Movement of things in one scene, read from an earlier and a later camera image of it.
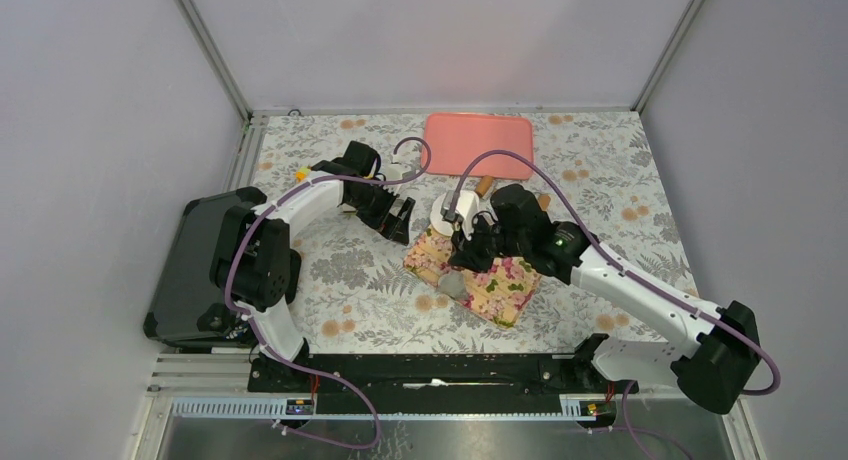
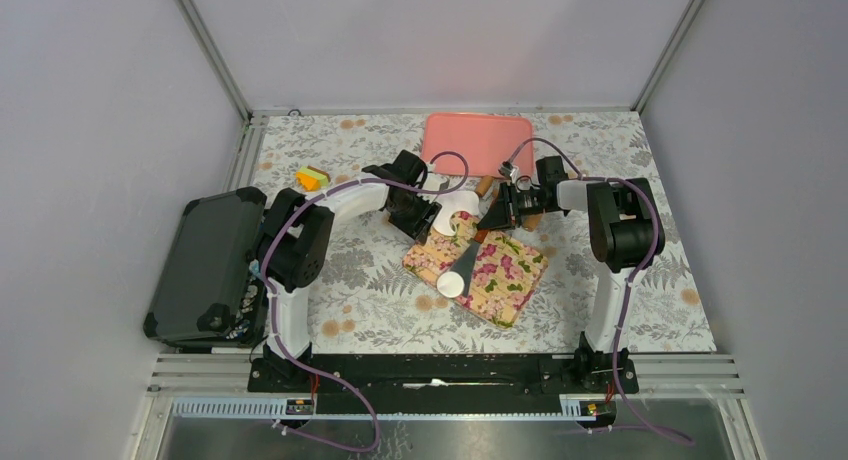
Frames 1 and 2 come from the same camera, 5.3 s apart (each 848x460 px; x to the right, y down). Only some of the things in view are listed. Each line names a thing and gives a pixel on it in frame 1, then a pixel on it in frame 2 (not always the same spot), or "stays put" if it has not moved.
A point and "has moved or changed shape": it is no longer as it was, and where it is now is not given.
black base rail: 430,376 stays put
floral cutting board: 500,292 stays put
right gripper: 466,253 → 498,217
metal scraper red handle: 453,285 has moved or changed shape
